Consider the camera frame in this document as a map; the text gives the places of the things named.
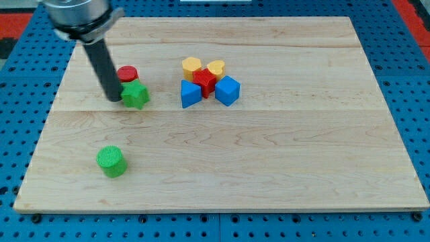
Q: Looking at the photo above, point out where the red circle block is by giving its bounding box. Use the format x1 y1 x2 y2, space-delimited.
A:
116 65 139 83

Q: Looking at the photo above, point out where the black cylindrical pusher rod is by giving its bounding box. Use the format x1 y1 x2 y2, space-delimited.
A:
84 39 123 102

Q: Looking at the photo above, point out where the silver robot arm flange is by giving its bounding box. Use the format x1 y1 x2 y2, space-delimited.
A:
40 0 125 44

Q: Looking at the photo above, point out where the red star block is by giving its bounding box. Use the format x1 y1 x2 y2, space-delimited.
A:
193 69 216 99

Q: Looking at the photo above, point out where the green star block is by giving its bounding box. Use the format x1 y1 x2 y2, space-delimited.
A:
121 79 151 110

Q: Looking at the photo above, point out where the wooden board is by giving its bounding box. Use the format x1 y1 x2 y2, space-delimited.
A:
14 17 429 214

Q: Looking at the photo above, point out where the blue cube block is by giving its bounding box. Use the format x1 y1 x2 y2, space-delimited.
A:
215 75 241 106

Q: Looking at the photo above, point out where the blue triangle block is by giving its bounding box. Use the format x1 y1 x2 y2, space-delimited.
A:
181 80 202 108

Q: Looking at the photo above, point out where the yellow heart block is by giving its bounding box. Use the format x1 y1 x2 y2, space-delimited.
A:
206 60 225 81

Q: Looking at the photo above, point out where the yellow hexagon block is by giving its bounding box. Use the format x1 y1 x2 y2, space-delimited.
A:
181 56 202 81

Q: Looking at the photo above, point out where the green cylinder block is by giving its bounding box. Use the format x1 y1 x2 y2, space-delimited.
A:
96 145 128 178

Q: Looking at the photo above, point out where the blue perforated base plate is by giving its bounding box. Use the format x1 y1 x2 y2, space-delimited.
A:
1 1 429 241

